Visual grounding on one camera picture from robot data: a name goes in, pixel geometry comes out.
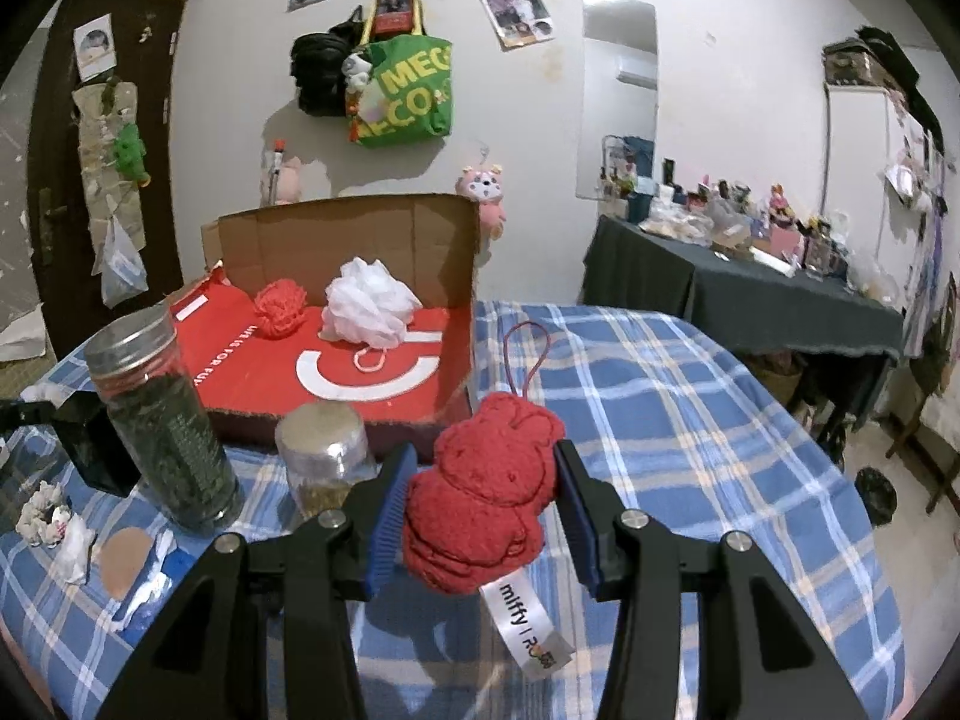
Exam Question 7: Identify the blue and white sock roll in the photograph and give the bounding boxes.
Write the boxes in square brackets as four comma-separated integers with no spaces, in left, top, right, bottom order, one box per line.
[110,528,195,647]

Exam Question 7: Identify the tan round powder puff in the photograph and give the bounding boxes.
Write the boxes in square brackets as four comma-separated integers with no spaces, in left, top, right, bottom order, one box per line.
[99,527,153,601]

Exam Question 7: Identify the white cloth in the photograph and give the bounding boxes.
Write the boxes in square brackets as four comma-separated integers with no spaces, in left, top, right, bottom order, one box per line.
[52,514,96,585]

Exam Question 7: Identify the cream chunky knit scrunchie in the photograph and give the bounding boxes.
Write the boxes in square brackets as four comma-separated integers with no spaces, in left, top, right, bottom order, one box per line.
[16,481,73,548]

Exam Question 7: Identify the red knitted bunny plush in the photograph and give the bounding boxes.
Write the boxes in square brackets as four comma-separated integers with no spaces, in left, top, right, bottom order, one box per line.
[402,355,573,679]

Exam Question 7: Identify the coral red bath pouf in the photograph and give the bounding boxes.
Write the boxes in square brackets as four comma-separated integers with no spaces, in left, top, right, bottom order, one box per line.
[254,278,308,340]

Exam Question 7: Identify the white mesh bath pouf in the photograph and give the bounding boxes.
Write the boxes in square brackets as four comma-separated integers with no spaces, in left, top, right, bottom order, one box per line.
[319,257,423,374]

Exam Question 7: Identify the tall glass jar dark contents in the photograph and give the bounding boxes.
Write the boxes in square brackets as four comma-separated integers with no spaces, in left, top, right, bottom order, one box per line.
[83,302,242,536]

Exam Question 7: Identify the blue plaid tablecloth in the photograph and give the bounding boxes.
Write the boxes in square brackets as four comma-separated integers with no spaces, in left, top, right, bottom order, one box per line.
[2,301,907,718]

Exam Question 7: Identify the small glass jar gold contents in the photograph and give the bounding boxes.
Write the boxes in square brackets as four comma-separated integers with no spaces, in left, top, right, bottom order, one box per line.
[275,400,377,518]

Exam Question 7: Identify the black EXOTOO box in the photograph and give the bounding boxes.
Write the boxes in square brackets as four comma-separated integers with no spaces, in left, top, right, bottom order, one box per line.
[2,390,142,497]

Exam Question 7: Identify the dark green covered side table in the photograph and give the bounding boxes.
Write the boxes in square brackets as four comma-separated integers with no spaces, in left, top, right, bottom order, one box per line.
[581,213,907,452]

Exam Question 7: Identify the cardboard box red lining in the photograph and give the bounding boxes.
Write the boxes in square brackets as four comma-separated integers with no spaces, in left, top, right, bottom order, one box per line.
[167,193,480,457]

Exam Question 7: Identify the white plastic bag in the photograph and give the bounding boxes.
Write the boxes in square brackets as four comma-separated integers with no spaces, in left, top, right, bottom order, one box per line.
[101,215,148,309]

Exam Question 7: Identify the white wardrobe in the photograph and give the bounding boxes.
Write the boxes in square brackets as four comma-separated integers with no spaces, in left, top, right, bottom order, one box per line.
[822,86,924,281]

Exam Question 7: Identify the green dinosaur toy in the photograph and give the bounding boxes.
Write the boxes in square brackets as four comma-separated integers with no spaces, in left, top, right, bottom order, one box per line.
[112,122,151,187]

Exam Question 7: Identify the orange tipped stick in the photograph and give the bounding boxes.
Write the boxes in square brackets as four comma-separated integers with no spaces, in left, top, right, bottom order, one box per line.
[267,138,286,206]

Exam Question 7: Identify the pink horned plush toy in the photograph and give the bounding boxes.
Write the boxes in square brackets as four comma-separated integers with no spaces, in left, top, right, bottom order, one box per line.
[455,166,506,241]

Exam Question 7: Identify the green tote bag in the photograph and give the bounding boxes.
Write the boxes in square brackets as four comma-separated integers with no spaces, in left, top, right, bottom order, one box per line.
[342,0,452,148]

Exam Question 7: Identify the dark wooden door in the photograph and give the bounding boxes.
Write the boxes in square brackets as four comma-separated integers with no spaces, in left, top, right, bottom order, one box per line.
[28,0,185,356]

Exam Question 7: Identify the wall mirror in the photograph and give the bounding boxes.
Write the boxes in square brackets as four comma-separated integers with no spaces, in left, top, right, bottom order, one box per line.
[576,0,659,202]

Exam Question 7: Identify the black bag on wall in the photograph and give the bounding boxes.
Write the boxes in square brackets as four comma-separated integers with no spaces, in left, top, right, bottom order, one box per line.
[290,5,364,117]

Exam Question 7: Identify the photo poster on wall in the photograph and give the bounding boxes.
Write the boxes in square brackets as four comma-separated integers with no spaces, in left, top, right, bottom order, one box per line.
[480,0,555,50]

